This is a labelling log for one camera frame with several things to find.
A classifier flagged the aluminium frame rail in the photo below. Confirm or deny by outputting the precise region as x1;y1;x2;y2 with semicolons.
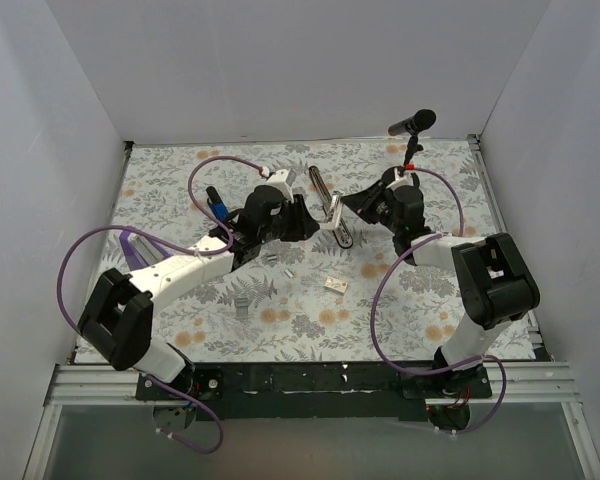
44;362;580;406

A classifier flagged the black microphone on stand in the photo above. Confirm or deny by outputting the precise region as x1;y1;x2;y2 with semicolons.
387;109;437;173

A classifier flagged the blue stapler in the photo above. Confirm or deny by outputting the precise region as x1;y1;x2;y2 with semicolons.
206;186;229;222

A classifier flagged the floral table mat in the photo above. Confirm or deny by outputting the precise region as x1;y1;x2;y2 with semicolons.
72;139;544;364

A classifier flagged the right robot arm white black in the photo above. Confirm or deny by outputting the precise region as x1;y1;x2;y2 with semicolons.
341;167;540;398

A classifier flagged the purple stapler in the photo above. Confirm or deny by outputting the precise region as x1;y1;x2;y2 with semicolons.
118;227;172;271

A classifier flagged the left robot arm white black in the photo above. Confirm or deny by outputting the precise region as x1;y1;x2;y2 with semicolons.
78;185;320;400

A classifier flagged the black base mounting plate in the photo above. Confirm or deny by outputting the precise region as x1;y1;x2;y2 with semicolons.
136;362;492;421

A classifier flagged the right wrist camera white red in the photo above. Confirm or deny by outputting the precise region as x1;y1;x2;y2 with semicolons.
381;165;419;190

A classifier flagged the small staple box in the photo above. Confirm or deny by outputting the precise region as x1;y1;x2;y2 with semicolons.
324;277;348;295

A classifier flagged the grey staple strip stack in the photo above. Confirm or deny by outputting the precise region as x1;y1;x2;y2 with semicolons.
234;297;250;319

